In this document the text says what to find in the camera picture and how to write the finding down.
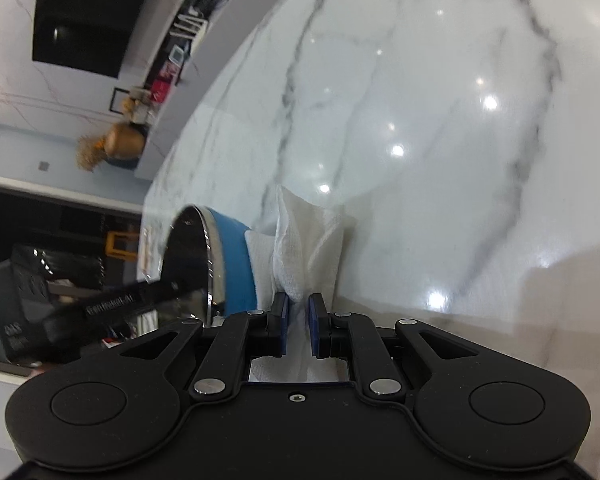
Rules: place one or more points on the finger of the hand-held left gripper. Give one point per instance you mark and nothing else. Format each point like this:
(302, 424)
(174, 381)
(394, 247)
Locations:
(165, 289)

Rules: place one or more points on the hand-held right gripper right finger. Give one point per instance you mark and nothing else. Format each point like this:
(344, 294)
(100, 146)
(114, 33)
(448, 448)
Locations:
(316, 325)

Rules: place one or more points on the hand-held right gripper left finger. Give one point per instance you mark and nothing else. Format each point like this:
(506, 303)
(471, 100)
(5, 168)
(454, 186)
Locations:
(281, 325)

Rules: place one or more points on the white cloth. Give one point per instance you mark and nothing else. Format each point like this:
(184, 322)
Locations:
(300, 255)

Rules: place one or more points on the blue steel bowl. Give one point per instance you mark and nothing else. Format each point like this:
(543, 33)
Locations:
(235, 260)

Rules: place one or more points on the dark blue vase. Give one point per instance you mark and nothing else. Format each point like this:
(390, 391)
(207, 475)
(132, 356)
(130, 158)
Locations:
(122, 161)

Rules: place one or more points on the gold vase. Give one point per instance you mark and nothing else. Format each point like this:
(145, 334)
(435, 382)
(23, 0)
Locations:
(125, 139)

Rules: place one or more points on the dried flower bunch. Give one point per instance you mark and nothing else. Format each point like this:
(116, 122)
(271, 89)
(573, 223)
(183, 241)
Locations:
(90, 152)

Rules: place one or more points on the brown teddy bear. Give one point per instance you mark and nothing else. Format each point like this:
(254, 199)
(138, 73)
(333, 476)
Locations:
(135, 107)

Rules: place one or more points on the red box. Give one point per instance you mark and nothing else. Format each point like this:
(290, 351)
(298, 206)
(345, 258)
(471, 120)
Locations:
(161, 90)

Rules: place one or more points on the pink card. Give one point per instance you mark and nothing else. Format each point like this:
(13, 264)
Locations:
(171, 71)

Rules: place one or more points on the white desk display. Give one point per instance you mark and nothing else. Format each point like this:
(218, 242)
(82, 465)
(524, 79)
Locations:
(177, 53)

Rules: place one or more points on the white router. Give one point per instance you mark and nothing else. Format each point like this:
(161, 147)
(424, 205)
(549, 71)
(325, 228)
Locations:
(189, 25)

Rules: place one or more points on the black television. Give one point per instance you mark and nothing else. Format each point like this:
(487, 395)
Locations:
(85, 15)

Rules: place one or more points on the yellow frame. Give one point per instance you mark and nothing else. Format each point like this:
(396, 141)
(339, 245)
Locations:
(122, 242)

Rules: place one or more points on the black picture frame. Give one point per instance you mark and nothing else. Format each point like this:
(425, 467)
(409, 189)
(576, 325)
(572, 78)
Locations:
(117, 100)

